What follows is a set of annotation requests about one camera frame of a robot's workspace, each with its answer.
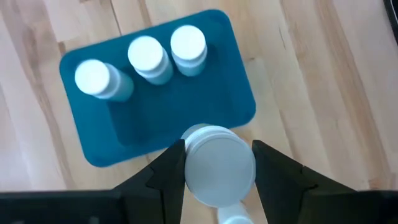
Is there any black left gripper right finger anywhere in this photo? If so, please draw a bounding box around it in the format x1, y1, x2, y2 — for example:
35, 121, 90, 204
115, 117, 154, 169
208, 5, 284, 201
251, 139, 398, 224

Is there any black aluminium rig frame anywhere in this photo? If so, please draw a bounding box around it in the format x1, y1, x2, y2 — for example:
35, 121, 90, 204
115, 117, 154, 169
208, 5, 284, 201
382, 0, 398, 46

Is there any blue plastic basket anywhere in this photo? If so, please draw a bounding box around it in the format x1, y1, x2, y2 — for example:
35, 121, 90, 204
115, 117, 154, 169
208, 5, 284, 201
58, 9, 257, 168

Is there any white pill bottle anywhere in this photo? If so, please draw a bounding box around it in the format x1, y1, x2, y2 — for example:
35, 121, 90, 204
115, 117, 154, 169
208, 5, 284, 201
170, 24, 208, 77
216, 202, 254, 224
73, 58, 135, 103
180, 123, 257, 208
127, 35, 174, 86

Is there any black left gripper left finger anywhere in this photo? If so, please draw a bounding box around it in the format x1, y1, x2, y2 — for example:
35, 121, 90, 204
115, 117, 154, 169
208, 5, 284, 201
0, 139, 187, 224

